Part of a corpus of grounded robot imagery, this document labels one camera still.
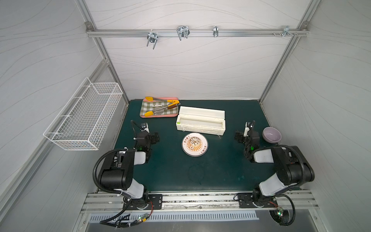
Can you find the white plastic wrap dispenser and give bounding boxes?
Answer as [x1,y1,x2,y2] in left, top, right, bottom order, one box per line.
[176,106,226,136]

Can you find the round patterned plate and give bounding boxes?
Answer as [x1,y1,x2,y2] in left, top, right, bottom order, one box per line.
[181,132,209,157]

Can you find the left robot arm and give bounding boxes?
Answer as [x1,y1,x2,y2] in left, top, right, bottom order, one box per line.
[92,130,159,200]

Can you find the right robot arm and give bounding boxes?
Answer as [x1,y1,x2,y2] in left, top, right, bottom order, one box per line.
[234,130,315,202]

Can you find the purple bowl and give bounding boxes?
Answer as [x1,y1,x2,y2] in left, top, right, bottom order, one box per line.
[262,127,282,144]

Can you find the yellow tongs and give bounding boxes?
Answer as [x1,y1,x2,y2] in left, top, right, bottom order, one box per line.
[144,96,181,118]

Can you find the green checkered cloth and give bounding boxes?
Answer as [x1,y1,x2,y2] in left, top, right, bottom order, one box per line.
[140,100,178,117]

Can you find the pink tray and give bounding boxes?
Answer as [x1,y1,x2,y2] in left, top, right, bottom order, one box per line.
[140,97,180,119]

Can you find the metal hook clamp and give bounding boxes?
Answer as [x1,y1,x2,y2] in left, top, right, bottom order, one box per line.
[273,26,298,38]
[146,32,158,49]
[176,26,190,40]
[213,26,219,38]

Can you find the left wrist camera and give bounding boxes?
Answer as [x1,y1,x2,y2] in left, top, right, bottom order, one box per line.
[140,123,150,133]

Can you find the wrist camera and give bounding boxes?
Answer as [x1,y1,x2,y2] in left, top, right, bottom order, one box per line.
[243,122,251,137]
[140,123,150,133]

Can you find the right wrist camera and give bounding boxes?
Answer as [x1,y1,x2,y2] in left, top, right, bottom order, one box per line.
[243,122,251,137]

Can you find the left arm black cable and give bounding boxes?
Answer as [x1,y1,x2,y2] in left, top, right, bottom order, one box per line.
[92,149,128,194]

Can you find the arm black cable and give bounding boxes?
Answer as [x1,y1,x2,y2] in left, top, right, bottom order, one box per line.
[92,149,128,194]
[245,144,307,186]

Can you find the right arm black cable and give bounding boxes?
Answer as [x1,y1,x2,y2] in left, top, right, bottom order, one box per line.
[245,144,307,186]

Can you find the white wire basket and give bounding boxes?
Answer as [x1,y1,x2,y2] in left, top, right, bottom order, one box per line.
[43,77,123,151]

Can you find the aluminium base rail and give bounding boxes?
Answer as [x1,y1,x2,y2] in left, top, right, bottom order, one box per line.
[81,190,319,212]

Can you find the aluminium top rail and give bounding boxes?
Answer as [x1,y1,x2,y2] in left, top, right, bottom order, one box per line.
[87,28,309,38]

